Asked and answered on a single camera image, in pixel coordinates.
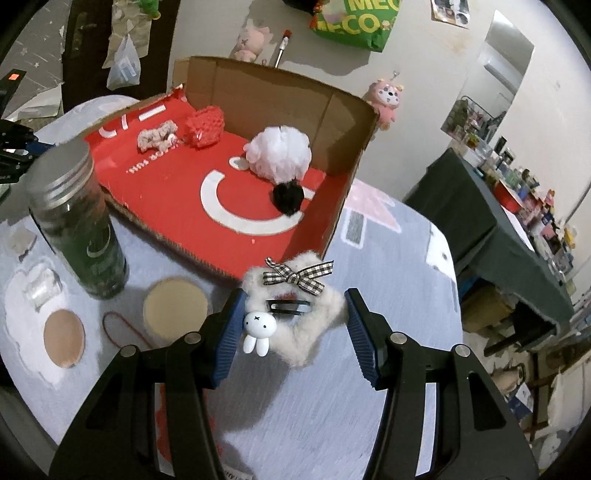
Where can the red rubber band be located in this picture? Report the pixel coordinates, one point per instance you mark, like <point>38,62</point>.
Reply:
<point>111,334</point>

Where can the green plush toy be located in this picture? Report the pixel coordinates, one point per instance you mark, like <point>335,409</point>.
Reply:
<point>150,7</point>

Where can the white fluffy hair accessory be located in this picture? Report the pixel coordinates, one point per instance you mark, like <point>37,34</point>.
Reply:
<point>309,332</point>

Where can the beige crochet scrunchie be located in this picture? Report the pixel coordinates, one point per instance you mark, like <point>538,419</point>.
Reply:
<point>152,136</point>

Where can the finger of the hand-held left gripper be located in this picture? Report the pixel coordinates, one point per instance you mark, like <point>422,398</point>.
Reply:
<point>11,166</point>
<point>18,131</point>

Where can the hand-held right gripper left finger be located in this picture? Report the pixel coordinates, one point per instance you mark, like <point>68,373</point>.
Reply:
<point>231,332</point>

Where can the black fuzzy pom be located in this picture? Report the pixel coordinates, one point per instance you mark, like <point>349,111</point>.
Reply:
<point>287,198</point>

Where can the white stick with red tip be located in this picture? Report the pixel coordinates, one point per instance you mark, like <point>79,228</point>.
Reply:
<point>282,48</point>

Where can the wall mirror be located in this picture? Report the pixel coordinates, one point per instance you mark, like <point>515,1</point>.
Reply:
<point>498,60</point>

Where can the dark wooden door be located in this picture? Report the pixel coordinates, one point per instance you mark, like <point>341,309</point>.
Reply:
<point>92,55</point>

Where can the clear plastic bag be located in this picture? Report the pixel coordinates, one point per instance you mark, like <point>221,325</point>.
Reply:
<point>123,67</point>

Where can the red bowl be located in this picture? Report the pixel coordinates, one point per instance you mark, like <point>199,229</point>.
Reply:
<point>508,196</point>

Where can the photo collage wall poster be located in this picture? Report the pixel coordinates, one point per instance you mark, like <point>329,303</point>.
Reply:
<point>450,11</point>

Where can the round cork coaster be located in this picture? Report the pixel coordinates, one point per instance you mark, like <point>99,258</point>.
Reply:
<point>64,339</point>

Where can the green snack bag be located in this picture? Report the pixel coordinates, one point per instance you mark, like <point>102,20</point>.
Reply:
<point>355,23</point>

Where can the pink plush with white face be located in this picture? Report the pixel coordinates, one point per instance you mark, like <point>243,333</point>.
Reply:
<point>385,104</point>

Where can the glass jar with metal lid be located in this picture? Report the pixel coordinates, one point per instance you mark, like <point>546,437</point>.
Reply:
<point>78,230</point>

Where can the hanging door organizer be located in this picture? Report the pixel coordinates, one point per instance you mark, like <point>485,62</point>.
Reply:
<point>122,23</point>

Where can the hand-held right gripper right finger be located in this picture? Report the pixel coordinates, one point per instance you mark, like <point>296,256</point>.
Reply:
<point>364,337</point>

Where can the pale pink plush toy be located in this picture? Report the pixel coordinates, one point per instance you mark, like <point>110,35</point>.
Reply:
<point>251,41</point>

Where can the desk with dark green cloth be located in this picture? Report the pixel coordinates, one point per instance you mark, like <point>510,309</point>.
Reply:
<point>480,230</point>

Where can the clear jar of golden capsules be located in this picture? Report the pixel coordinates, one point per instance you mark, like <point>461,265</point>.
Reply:
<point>175,307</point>

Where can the row of cosmetics bottles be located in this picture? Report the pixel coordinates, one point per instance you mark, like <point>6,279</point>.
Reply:
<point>535,207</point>

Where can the black backpack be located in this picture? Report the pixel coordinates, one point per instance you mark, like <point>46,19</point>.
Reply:
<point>300,3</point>

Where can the white mesh bath pouf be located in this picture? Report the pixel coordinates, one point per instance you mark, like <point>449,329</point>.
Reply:
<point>279,150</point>

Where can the cardboard box with red inside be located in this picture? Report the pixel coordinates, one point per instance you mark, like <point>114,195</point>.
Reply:
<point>184,194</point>

